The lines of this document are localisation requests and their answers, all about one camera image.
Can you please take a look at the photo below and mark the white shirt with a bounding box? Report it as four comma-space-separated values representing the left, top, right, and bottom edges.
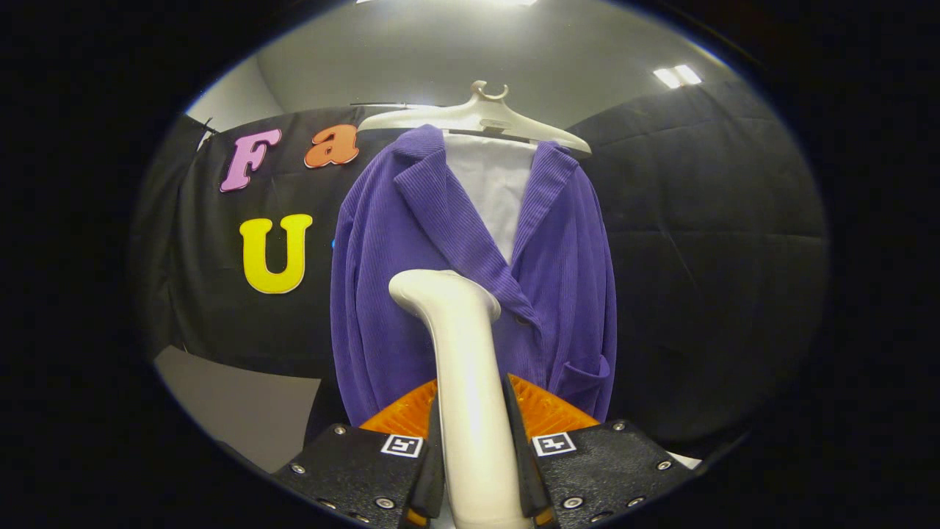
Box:
443, 132, 539, 265

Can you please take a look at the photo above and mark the ceiling light panel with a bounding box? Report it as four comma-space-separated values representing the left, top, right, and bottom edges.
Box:
654, 65, 703, 90
356, 0, 538, 7

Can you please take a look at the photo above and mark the purple corduroy jacket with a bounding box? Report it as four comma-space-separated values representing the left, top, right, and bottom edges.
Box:
330, 123, 618, 427

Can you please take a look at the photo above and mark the white garment steamer with hose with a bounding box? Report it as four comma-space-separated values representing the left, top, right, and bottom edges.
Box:
388, 269, 533, 529

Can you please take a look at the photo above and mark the white plastic clothes hanger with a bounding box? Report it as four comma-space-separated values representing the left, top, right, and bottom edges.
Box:
358, 80, 593, 155

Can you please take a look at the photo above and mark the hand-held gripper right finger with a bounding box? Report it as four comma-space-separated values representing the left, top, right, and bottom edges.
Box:
502, 373, 695, 528

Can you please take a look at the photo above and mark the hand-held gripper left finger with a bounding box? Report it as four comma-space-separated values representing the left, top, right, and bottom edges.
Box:
270, 378, 447, 528

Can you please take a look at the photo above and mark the grey cabinet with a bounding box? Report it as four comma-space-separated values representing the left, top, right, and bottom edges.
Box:
153, 345, 324, 475

